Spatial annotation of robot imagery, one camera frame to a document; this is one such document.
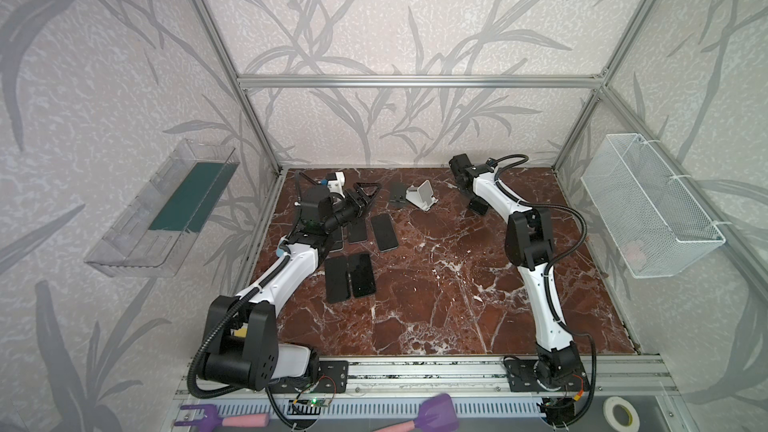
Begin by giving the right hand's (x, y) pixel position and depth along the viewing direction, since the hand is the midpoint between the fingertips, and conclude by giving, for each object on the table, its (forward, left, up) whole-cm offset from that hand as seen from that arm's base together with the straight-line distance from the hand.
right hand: (483, 184), depth 106 cm
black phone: (-15, +35, -8) cm, 39 cm away
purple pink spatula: (-66, +21, -5) cm, 70 cm away
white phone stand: (-4, +22, -1) cm, 23 cm away
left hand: (-18, +34, +22) cm, 44 cm away
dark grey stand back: (-3, +31, -2) cm, 31 cm away
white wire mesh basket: (-35, -25, +27) cm, 51 cm away
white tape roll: (-67, -19, -5) cm, 70 cm away
